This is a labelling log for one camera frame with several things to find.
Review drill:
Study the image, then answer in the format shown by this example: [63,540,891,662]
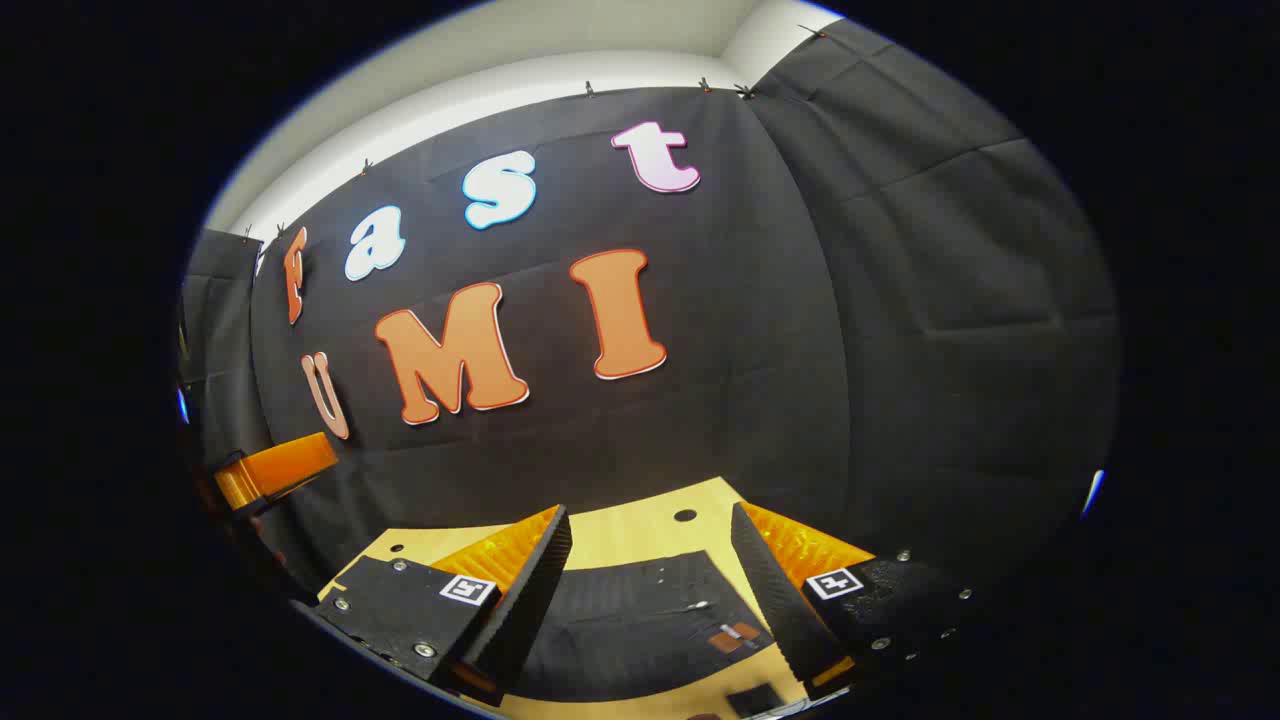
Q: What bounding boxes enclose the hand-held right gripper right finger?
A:
[730,500,986,701]

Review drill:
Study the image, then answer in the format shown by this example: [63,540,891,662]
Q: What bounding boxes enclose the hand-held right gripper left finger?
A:
[315,504,574,709]

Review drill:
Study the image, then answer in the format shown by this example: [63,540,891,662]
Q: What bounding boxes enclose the dark jeans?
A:
[510,548,801,703]

